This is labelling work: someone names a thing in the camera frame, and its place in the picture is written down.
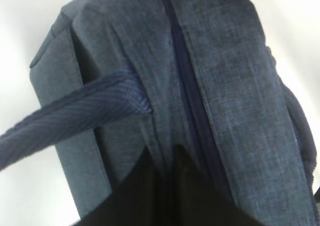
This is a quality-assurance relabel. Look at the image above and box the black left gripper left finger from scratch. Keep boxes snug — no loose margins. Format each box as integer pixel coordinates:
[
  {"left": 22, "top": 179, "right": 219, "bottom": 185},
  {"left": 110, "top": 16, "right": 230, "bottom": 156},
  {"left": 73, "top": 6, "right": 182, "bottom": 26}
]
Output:
[{"left": 75, "top": 148, "right": 173, "bottom": 225}]

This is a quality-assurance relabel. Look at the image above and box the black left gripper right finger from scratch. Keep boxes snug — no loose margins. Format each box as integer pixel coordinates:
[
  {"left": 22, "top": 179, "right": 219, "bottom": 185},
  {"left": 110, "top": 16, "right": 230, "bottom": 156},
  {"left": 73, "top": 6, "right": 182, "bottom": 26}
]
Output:
[{"left": 173, "top": 145, "right": 262, "bottom": 225}]

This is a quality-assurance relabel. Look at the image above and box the dark navy lunch bag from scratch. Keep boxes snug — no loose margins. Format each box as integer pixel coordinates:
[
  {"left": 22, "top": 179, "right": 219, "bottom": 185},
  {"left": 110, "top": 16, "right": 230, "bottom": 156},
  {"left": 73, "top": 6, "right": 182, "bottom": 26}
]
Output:
[{"left": 0, "top": 0, "right": 320, "bottom": 225}]

